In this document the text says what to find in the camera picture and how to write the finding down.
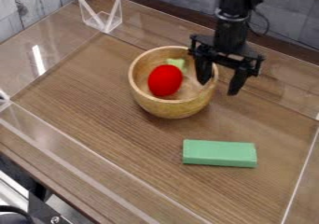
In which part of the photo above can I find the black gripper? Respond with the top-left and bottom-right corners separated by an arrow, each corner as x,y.
188,34 -> 266,96

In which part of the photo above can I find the green stick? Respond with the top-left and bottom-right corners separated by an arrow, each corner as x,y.
166,59 -> 184,71

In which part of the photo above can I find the light wooden bowl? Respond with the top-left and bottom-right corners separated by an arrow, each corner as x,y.
128,46 -> 218,119

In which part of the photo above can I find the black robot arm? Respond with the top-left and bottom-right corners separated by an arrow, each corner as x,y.
188,0 -> 266,96

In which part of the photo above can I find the red ball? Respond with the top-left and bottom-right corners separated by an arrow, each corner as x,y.
147,64 -> 183,97

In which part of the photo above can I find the green rectangular block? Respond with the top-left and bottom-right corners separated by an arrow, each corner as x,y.
182,139 -> 258,168

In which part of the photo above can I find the clear acrylic corner bracket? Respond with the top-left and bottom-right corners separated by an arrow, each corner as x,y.
79,0 -> 122,34

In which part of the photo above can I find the clear acrylic tray wall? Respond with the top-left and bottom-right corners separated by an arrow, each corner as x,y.
0,91 -> 210,224

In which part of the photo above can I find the black metal table bracket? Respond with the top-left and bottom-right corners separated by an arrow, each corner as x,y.
28,193 -> 72,224

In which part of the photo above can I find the black cable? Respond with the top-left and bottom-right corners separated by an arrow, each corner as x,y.
0,204 -> 36,224

